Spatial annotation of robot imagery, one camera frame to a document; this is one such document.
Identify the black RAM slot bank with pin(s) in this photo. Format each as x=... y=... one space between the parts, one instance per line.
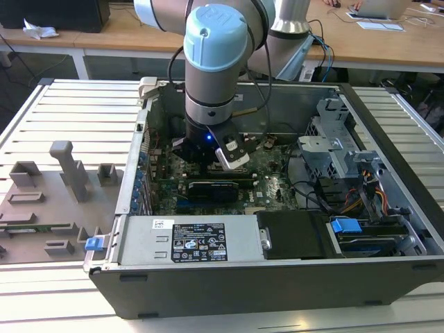
x=243 y=182

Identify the black plastic shroud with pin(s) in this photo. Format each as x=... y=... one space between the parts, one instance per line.
x=298 y=236

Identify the blue expansion slot retainers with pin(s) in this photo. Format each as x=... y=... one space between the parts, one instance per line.
x=138 y=184

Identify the white socket box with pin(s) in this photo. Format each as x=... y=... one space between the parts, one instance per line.
x=307 y=74

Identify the silver laptop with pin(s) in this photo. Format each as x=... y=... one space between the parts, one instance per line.
x=378 y=8

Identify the black open PC case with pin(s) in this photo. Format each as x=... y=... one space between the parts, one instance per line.
x=243 y=291

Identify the hard disk in blue carrier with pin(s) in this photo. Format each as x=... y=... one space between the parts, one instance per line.
x=345 y=225

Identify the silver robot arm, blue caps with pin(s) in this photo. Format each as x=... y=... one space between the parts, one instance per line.
x=215 y=69

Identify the black graphics card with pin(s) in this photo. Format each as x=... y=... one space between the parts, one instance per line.
x=213 y=192

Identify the green motherboard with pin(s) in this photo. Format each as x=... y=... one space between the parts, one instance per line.
x=270 y=187

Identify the grey power supply unit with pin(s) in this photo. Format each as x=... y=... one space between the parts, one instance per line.
x=138 y=239

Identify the grey parts rack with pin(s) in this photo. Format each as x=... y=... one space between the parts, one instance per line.
x=41 y=208

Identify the round coin cell battery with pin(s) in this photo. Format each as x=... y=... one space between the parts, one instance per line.
x=270 y=142

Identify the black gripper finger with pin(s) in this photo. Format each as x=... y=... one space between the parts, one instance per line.
x=180 y=147
x=250 y=145

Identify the black box on desk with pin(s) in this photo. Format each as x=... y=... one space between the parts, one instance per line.
x=52 y=14

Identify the grey plastic case latch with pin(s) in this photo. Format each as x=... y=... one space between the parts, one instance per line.
x=147 y=86

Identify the green RAM stick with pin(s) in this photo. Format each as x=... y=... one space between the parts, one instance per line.
x=41 y=228

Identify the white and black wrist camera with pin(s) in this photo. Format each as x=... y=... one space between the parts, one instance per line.
x=230 y=157

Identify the blue case latch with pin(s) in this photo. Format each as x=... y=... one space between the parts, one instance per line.
x=93 y=243

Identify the white paper sheet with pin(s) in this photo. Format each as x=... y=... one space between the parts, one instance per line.
x=379 y=26

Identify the metal drive cage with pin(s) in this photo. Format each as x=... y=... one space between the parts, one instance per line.
x=319 y=152

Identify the crumpled white paper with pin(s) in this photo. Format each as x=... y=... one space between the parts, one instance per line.
x=40 y=30

